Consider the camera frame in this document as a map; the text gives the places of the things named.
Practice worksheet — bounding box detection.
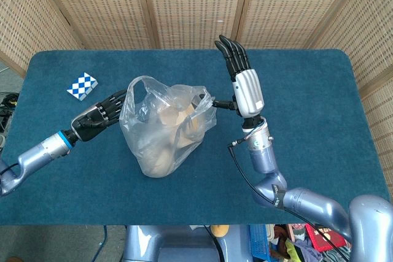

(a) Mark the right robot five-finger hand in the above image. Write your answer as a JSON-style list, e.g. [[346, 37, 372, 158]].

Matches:
[[196, 34, 265, 119]]

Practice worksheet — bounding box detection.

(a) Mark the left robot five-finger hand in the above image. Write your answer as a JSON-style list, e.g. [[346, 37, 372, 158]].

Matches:
[[70, 89, 128, 142]]

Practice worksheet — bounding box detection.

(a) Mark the clear plastic bag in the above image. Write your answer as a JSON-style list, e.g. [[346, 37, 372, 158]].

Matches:
[[118, 75, 217, 179]]

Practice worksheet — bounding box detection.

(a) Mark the beige paper tray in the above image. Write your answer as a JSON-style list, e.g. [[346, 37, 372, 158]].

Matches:
[[158, 104, 206, 149]]

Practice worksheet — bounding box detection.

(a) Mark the beige round paper bowl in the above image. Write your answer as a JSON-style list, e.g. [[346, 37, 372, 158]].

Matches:
[[143, 147, 176, 179]]

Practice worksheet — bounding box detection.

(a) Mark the blue white snake puzzle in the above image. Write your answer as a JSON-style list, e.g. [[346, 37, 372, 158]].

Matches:
[[66, 72, 99, 102]]

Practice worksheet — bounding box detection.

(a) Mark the blue carpet table mat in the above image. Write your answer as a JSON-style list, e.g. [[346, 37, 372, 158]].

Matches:
[[0, 48, 393, 226]]

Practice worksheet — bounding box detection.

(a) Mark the woven rattan folding screen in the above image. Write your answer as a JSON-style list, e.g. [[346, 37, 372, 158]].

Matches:
[[0, 0, 393, 189]]

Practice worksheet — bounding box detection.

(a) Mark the yellow round object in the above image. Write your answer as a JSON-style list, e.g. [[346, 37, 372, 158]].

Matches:
[[210, 224, 230, 238]]

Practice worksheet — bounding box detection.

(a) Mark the blue-grey robot torso base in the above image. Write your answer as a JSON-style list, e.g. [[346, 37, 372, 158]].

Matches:
[[122, 224, 255, 262]]

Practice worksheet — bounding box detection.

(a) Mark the blue plastic basket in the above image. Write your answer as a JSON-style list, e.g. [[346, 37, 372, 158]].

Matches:
[[249, 224, 271, 260]]

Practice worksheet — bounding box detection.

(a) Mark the pile of coloured cloths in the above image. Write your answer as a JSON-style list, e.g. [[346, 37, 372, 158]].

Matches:
[[270, 224, 352, 262]]

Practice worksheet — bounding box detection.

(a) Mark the red box gold emblem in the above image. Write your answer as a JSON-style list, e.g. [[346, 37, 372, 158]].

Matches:
[[305, 224, 351, 253]]

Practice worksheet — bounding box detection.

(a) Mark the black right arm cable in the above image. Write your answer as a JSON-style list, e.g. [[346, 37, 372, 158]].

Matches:
[[227, 139, 351, 258]]

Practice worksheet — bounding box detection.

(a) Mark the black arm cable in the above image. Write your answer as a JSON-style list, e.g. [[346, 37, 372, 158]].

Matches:
[[227, 139, 351, 258], [0, 163, 20, 177]]

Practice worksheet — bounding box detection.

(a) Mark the tangle of floor cables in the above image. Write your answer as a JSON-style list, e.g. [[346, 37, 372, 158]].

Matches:
[[0, 91, 20, 131]]

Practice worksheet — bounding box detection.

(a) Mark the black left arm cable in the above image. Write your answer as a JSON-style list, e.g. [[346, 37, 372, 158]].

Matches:
[[0, 163, 20, 177]]

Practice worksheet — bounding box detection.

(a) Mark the thin blue floor cable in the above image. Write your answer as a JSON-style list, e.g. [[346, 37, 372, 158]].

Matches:
[[97, 225, 109, 262]]

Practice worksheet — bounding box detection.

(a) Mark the black torso cable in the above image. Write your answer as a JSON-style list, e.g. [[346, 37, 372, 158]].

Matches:
[[203, 225, 222, 262]]

